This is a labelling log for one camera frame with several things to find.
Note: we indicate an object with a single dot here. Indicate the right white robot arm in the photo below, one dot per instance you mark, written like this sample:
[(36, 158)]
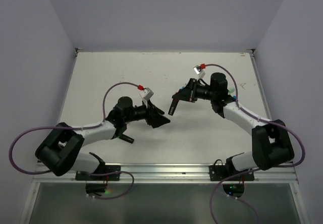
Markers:
[(271, 145)]

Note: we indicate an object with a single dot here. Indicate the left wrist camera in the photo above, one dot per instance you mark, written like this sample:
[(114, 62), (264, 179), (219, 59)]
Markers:
[(146, 94)]

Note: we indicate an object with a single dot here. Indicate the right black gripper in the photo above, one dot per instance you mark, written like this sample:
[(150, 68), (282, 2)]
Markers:
[(187, 94)]

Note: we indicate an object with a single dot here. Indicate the aluminium mounting rail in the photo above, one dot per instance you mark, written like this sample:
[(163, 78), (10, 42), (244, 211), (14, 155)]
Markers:
[(176, 173)]

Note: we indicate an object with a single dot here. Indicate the green capped black highlighter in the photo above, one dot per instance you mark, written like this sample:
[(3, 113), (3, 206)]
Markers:
[(126, 138)]

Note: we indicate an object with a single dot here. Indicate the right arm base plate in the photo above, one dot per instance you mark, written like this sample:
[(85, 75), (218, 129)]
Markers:
[(219, 171)]

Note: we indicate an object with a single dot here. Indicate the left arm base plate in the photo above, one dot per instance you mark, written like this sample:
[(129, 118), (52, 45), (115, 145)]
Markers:
[(90, 167)]

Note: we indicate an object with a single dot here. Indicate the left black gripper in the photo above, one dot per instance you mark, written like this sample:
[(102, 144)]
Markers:
[(154, 120)]

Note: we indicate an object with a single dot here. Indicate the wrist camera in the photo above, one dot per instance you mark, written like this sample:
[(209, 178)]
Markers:
[(146, 94), (199, 70)]

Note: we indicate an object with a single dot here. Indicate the pink capped black highlighter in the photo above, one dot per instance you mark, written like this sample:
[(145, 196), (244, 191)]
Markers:
[(173, 107)]

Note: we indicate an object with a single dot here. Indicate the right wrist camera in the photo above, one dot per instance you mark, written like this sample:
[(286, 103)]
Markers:
[(199, 70)]

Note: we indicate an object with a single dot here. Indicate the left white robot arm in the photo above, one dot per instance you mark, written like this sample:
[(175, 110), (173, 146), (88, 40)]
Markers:
[(60, 150)]

